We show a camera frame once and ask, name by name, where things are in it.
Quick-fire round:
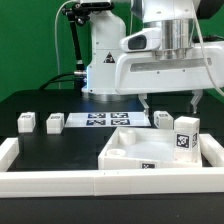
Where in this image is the white AprilTag base sheet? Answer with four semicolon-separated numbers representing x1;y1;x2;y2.
65;112;151;127

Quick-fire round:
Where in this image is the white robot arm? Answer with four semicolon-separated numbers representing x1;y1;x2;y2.
80;0;224;104

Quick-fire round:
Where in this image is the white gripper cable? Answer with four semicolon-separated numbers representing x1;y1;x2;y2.
191;0;224;98

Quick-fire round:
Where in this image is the white U-shaped obstacle fence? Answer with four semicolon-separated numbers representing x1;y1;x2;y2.
0;138;224;198

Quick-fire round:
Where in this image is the white square tabletop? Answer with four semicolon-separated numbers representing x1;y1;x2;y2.
98;127;202;170

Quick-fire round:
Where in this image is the black cable bundle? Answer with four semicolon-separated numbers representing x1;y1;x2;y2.
38;71;88;92

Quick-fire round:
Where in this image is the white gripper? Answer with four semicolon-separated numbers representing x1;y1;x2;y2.
115;44;213;115

